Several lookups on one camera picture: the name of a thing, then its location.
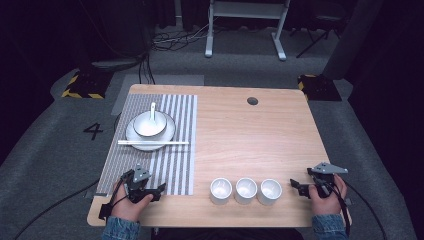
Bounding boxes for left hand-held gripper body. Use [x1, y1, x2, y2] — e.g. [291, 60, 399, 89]
[121, 163, 155, 204]

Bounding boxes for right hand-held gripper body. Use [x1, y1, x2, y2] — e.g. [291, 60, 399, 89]
[306, 161, 350, 200]

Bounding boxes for person's left hand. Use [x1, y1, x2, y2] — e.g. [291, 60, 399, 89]
[111, 181, 155, 223]

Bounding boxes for person's right hand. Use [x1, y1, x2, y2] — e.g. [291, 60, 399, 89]
[307, 174, 348, 217]

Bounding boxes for grey striped placemat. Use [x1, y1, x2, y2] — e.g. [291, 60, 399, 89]
[95, 93, 199, 197]

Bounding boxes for white cup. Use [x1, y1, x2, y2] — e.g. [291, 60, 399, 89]
[256, 178, 284, 207]
[234, 177, 259, 206]
[209, 177, 234, 206]

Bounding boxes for white plate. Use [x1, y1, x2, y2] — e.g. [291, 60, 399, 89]
[124, 111, 177, 152]

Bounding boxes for white chopstick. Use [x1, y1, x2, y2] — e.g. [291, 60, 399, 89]
[117, 139, 190, 144]

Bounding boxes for white bowl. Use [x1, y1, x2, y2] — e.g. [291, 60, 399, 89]
[132, 110, 168, 139]

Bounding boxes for white spoon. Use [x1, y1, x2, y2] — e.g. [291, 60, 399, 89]
[148, 101, 158, 123]

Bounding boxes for black yellow striped base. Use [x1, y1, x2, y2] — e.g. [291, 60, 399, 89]
[61, 70, 114, 100]
[297, 73, 343, 102]

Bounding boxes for black stand legs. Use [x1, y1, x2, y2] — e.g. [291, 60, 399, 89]
[289, 13, 342, 60]

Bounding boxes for grey pillar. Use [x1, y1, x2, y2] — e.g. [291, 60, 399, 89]
[321, 0, 385, 81]

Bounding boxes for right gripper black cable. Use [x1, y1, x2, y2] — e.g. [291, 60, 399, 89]
[342, 181, 388, 240]

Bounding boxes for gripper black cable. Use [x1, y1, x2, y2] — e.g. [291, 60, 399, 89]
[13, 179, 101, 240]
[342, 181, 388, 240]

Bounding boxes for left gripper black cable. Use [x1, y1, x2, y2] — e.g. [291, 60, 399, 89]
[13, 179, 101, 240]

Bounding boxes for black hanging cables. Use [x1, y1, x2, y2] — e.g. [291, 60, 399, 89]
[137, 51, 157, 85]

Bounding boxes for tangle of floor cables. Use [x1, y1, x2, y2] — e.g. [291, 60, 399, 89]
[151, 22, 216, 53]

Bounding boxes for white metal desk frame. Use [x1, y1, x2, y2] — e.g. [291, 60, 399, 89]
[204, 0, 292, 62]

